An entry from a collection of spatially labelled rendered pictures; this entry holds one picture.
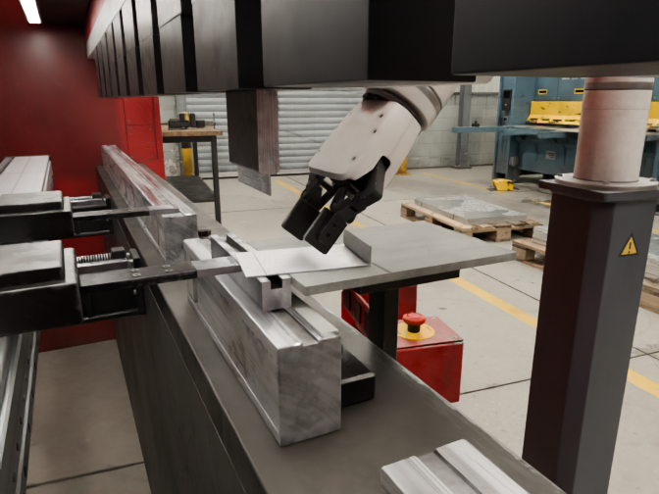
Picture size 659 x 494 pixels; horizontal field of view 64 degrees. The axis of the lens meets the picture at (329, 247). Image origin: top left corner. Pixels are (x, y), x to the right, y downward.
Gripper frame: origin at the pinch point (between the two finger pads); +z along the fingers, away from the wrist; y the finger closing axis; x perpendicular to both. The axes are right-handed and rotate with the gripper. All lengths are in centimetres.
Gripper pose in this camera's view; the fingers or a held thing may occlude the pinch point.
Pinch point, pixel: (311, 226)
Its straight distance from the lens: 56.6
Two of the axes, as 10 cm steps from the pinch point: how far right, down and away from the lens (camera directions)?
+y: 4.4, 2.4, -8.7
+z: -5.8, 8.2, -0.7
